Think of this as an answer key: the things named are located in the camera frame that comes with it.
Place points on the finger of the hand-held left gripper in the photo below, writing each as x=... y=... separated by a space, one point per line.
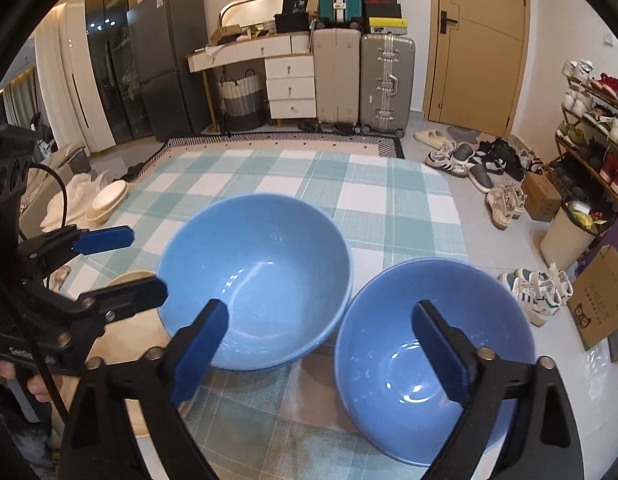
x=106 y=240
x=134 y=295

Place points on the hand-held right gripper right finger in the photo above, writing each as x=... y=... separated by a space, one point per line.
x=439 y=350

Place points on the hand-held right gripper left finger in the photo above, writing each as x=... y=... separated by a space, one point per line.
x=199 y=355

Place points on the large cream plate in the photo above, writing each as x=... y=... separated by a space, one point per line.
x=131 y=276

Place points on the blue bowl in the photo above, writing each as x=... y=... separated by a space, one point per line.
x=389 y=310
x=269 y=240

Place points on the person's left hand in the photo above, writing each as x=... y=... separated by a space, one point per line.
x=39 y=390

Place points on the white plastic bag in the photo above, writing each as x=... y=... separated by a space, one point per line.
x=71 y=200

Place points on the white curtain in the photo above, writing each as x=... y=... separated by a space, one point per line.
x=69 y=85

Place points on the dark glass cabinet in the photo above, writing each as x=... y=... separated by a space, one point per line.
x=109 y=60

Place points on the white trash bin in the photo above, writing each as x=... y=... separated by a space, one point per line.
x=569 y=240

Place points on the printed cardboard box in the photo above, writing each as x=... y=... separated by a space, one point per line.
x=604 y=300

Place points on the small plain cardboard box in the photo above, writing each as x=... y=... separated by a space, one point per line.
x=541 y=197

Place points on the grey refrigerator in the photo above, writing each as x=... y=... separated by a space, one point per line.
x=164 y=60

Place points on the scattered pile of shoes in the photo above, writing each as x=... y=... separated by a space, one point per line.
x=479 y=165

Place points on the teal checked tablecloth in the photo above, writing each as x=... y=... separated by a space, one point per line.
x=289 y=175

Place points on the woven laundry basket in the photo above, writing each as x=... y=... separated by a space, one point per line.
x=241 y=100

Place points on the striped rug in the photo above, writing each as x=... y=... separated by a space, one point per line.
x=289 y=142

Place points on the purple bag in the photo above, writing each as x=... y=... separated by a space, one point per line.
x=616 y=240

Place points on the open cardboard box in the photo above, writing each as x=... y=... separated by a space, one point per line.
x=226 y=34

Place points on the white desk with drawers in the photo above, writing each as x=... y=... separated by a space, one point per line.
x=289 y=80

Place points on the metal shoe rack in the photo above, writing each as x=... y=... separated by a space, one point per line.
x=569 y=145

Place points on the arched mirror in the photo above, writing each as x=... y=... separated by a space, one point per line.
x=249 y=7

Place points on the silver suitcase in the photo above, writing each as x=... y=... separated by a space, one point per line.
x=386 y=80

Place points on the beige suitcase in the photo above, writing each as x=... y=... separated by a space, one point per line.
x=336 y=75

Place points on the black bag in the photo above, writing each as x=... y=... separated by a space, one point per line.
x=291 y=15

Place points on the rows of shoes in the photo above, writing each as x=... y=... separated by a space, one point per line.
x=604 y=105

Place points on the wooden door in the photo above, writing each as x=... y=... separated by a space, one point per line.
x=474 y=40

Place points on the yellow black shoe box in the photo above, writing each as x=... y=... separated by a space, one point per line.
x=389 y=26

